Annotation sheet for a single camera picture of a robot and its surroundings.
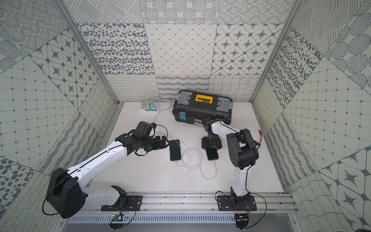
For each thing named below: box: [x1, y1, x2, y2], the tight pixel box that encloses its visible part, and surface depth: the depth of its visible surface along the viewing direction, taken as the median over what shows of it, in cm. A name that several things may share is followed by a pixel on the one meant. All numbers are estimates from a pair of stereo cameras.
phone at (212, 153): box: [205, 145, 220, 161], surface depth 94 cm
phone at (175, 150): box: [169, 139, 182, 161], surface depth 95 cm
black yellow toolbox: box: [171, 90, 234, 127], surface depth 98 cm
